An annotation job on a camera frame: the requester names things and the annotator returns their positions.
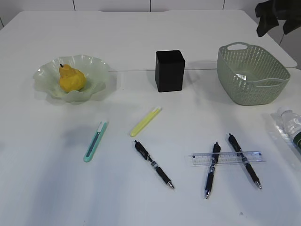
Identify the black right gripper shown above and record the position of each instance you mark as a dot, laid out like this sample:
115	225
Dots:
270	10

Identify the clear water bottle green label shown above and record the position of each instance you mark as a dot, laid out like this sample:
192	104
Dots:
288	124

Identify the black pen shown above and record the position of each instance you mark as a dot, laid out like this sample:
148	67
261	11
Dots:
210	176
144	153
245	160

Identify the yellow pear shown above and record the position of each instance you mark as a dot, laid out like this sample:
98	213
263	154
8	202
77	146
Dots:
71	79

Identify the green woven plastic basket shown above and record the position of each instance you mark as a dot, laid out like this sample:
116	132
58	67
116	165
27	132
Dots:
266	77

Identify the black square pen holder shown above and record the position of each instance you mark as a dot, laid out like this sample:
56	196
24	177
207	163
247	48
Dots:
169	70

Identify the clear plastic ruler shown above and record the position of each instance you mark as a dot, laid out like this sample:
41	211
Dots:
205	159

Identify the green wavy glass plate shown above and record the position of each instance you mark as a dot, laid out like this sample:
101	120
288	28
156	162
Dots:
47	77

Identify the teal utility knife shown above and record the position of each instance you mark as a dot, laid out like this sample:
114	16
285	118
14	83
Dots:
95	141

